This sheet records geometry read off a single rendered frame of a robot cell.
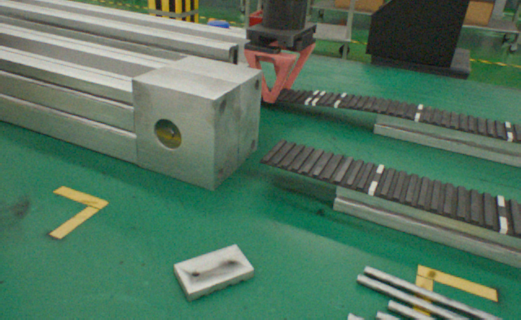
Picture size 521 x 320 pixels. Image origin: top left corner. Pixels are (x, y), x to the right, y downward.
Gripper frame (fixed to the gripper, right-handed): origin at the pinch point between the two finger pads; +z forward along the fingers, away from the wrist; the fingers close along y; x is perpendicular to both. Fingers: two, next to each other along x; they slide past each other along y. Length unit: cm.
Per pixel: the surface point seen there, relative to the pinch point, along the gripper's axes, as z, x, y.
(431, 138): 1.1, 21.3, 2.1
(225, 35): -6.0, -9.9, -2.4
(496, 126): -1.1, 28.0, -0.3
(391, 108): -1.2, 16.0, 1.1
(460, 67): 2.2, 24.3, -40.4
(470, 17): 50, 41, -474
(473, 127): -1.1, 25.4, 1.6
